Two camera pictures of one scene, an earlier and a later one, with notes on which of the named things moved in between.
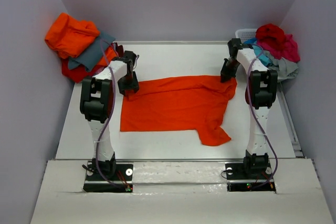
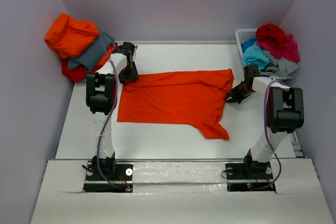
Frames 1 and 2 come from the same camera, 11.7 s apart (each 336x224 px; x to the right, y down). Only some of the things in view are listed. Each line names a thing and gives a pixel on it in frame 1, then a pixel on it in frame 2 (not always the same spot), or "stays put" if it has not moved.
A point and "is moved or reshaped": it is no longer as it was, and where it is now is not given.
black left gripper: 134,85 to 133,75
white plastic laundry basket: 245,34 stays put
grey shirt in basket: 285,68 stays put
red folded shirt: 77,74 stays put
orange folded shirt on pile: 71,38 stays put
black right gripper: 226,74 to 235,97
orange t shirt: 178,103 is moved or reshaped
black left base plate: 121,182 stays put
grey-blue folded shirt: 91,59 stays put
